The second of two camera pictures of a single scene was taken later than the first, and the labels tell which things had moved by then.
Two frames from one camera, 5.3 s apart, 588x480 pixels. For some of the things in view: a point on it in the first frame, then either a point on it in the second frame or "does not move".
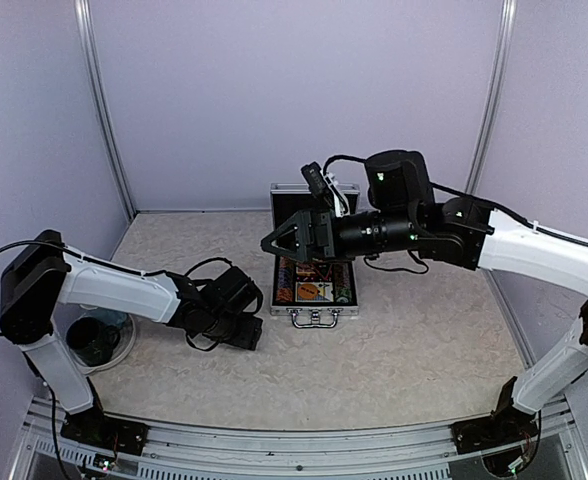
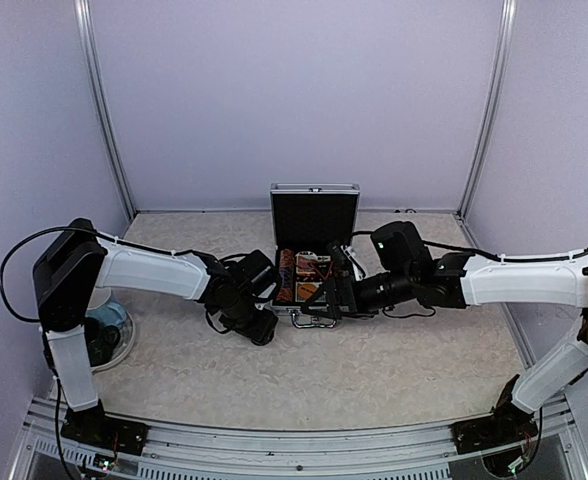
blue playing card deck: [325, 293] does not move
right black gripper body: [325, 220] -> [347, 284]
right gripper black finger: [289, 239] -> [332, 310]
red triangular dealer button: [324, 270] does not move
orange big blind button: [308, 291] does not move
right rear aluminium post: [494, 95] does not move
